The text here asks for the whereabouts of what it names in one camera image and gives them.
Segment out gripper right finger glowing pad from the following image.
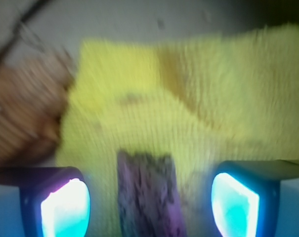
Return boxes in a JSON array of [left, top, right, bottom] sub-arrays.
[[211, 159, 299, 237]]

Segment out yellow microfiber cloth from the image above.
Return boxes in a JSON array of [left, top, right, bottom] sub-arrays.
[[56, 24, 299, 237]]

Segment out brown wood chip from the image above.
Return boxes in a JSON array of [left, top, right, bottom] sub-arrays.
[[117, 150, 187, 237]]

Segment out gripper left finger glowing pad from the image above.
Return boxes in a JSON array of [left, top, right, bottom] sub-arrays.
[[0, 166, 90, 237]]

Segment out orange spiral seashell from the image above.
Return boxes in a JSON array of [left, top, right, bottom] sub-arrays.
[[0, 51, 74, 166]]

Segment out brown paper bag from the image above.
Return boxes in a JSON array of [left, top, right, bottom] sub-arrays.
[[0, 0, 299, 64]]

